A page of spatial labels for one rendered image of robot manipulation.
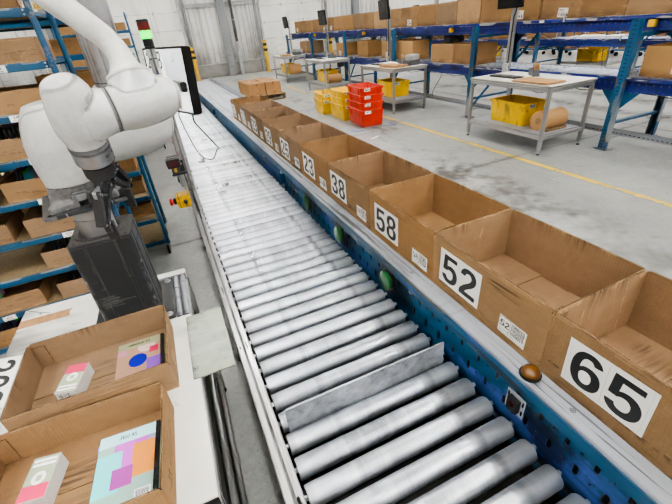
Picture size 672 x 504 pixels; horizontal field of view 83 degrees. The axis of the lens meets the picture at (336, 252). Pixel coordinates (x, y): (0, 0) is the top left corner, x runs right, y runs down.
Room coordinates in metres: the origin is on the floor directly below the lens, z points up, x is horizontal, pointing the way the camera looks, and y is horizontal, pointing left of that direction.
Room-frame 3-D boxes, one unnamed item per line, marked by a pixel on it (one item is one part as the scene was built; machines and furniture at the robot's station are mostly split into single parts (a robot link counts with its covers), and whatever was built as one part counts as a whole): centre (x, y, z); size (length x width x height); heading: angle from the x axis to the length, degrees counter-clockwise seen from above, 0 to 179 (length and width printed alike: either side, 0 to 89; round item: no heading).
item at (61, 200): (1.10, 0.74, 1.22); 0.22 x 0.18 x 0.06; 32
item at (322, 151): (1.89, -0.06, 0.97); 0.39 x 0.29 x 0.17; 21
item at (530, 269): (0.80, -0.49, 0.96); 0.39 x 0.29 x 0.17; 21
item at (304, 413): (0.66, -0.06, 0.76); 0.46 x 0.01 x 0.09; 111
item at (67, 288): (2.04, 1.48, 0.39); 0.40 x 0.30 x 0.10; 112
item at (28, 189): (2.04, 1.48, 0.99); 0.40 x 0.30 x 0.10; 108
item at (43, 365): (0.79, 0.70, 0.80); 0.38 x 0.28 x 0.10; 112
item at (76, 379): (0.76, 0.76, 0.78); 0.10 x 0.06 x 0.05; 8
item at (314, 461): (0.57, -0.09, 0.72); 0.52 x 0.05 x 0.05; 111
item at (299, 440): (0.63, -0.07, 0.72); 0.52 x 0.05 x 0.05; 111
